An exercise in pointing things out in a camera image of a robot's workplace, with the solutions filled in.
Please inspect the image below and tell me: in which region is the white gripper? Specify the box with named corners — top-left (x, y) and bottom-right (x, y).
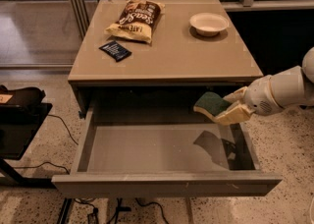
top-left (215, 75), bottom-right (279, 126)

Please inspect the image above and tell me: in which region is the grey drawer cabinet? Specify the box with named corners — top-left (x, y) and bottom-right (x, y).
top-left (68, 0), bottom-right (262, 112)

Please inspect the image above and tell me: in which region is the white bowl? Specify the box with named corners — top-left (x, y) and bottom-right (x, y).
top-left (189, 13), bottom-right (229, 36)

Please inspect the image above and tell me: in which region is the black floor cable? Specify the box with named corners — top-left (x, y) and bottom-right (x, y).
top-left (13, 113), bottom-right (79, 175)

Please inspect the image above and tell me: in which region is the black bag with label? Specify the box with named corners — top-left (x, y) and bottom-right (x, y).
top-left (0, 85), bottom-right (45, 107)

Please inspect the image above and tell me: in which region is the green and yellow sponge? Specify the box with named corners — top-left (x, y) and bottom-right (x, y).
top-left (193, 91), bottom-right (232, 118)

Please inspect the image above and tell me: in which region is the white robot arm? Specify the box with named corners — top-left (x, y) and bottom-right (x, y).
top-left (215, 48), bottom-right (314, 125)

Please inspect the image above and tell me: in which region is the open grey top drawer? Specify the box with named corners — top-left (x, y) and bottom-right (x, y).
top-left (52, 102), bottom-right (282, 198)

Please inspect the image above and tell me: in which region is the black power adapter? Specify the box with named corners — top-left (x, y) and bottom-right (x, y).
top-left (87, 207), bottom-right (99, 224)

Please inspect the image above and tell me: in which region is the black side table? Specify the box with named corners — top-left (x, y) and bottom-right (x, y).
top-left (0, 103), bottom-right (55, 189)

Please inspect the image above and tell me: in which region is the brown chip bag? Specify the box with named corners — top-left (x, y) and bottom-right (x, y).
top-left (106, 0), bottom-right (165, 43)

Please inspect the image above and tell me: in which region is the small black snack packet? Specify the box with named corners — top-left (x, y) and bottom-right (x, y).
top-left (99, 41), bottom-right (131, 62)

